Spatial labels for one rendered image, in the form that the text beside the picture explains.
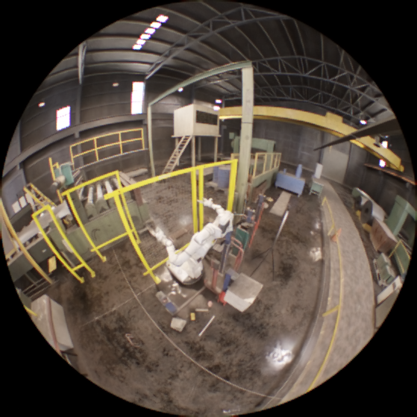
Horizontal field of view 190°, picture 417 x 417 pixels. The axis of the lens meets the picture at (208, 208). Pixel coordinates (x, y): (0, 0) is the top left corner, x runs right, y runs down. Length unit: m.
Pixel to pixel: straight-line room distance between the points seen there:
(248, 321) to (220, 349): 0.66
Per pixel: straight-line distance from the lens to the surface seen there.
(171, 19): 10.45
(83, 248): 3.82
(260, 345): 2.42
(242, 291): 1.43
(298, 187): 7.22
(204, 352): 2.27
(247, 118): 2.95
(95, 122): 11.65
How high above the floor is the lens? 2.25
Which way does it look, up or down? 31 degrees down
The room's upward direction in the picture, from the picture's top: 1 degrees clockwise
